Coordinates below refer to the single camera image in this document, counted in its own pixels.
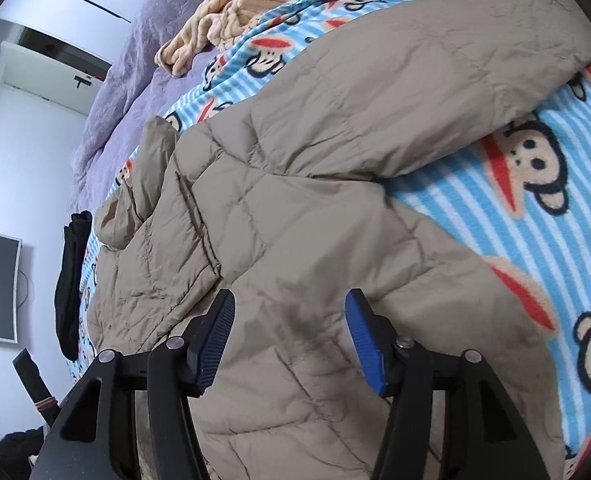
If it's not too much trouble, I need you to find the beige puffer jacket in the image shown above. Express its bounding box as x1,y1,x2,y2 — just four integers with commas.
87,0,591,479

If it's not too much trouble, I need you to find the black folded garment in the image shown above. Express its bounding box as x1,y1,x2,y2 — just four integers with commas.
54,210,93,362

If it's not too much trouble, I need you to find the purple duvet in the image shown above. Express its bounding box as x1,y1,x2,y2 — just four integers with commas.
69,0,212,212

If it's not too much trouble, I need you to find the white door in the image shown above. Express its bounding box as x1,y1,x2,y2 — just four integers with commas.
0,41,102,116

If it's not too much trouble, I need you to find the beige striped knit garment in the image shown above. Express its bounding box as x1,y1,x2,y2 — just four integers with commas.
154,0,291,77

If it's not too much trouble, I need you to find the white wardrobe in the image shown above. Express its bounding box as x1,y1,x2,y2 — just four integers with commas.
0,0,144,64

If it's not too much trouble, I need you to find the monitor cable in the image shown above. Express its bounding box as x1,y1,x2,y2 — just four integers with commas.
13,268,30,311

